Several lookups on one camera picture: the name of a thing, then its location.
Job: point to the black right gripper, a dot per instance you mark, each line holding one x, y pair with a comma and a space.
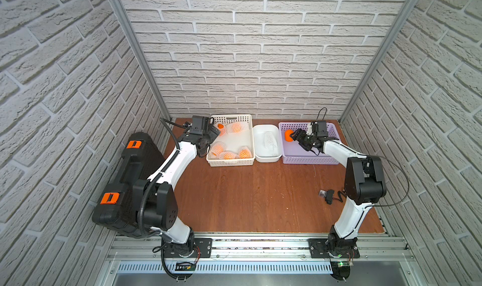
301, 135

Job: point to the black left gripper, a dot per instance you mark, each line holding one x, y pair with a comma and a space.
208, 136

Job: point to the bare orange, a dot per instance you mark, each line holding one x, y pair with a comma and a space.
288, 135

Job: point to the white foam net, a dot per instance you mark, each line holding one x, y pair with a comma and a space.
270, 142

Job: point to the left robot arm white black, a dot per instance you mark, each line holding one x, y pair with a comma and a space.
157, 213

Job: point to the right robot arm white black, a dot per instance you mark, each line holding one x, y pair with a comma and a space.
364, 181

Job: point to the purple perforated plastic basket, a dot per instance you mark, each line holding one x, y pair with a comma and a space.
293, 153

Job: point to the white perforated plastic basket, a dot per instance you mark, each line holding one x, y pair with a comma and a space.
234, 141

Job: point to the white plastic tub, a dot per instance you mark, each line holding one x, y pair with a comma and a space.
263, 155

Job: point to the small black clip device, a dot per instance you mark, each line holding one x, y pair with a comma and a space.
330, 196

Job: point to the black tool case orange latches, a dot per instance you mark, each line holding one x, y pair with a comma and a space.
119, 202

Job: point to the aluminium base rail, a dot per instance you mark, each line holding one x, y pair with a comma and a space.
257, 253

